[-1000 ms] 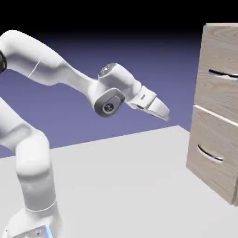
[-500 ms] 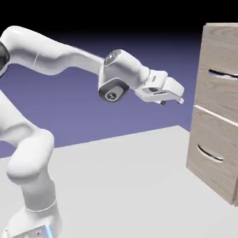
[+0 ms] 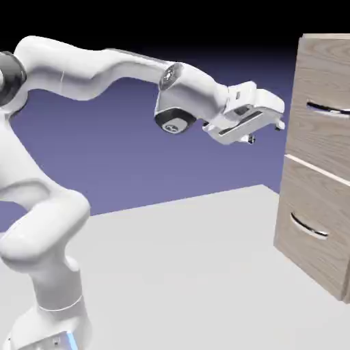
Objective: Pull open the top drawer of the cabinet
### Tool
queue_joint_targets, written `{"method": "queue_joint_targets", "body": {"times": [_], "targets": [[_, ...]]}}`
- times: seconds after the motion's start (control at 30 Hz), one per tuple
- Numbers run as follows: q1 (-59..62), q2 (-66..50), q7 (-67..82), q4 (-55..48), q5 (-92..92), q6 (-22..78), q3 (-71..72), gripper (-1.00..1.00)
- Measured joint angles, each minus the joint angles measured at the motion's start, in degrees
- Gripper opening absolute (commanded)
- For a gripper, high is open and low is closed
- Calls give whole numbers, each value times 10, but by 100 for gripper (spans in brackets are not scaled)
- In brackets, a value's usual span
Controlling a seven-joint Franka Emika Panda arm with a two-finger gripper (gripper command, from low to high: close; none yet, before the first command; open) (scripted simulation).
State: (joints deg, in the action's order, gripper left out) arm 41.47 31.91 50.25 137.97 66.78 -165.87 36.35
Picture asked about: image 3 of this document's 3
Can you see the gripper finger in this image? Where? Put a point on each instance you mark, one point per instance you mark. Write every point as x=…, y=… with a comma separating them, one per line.
x=249, y=139
x=279, y=125

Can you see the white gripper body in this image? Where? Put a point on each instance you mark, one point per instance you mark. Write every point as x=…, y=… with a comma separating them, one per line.
x=246, y=123

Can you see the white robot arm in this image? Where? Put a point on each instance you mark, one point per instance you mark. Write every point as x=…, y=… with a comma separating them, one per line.
x=54, y=73

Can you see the light wood cabinet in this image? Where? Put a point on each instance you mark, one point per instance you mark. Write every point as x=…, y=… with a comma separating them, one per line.
x=309, y=68

